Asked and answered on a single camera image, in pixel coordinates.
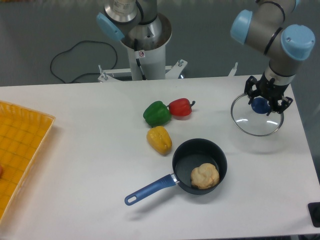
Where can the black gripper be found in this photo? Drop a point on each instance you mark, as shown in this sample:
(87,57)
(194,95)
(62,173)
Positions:
(268,89)

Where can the glass lid with blue knob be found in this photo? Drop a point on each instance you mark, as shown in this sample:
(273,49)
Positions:
(252,117)

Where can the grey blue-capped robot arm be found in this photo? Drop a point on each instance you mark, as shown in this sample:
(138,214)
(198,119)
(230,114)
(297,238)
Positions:
(287,48)

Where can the red bell pepper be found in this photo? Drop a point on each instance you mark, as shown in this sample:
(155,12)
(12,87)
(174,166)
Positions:
(181,107)

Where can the beige bread roll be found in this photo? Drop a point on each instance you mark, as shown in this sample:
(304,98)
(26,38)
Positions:
(205,176)

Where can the green bell pepper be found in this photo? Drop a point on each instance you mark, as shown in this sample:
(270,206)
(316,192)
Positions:
(157,114)

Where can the yellow bell pepper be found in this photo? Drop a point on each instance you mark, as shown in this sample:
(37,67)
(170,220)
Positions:
(159,139)

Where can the black table-edge device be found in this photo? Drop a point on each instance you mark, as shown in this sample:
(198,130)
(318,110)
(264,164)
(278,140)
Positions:
(314,212)

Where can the dark pot with blue handle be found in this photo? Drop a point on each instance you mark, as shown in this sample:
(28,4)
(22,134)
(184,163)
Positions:
(189,155)

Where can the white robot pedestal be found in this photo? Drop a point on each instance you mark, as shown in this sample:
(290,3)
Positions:
(146,48)

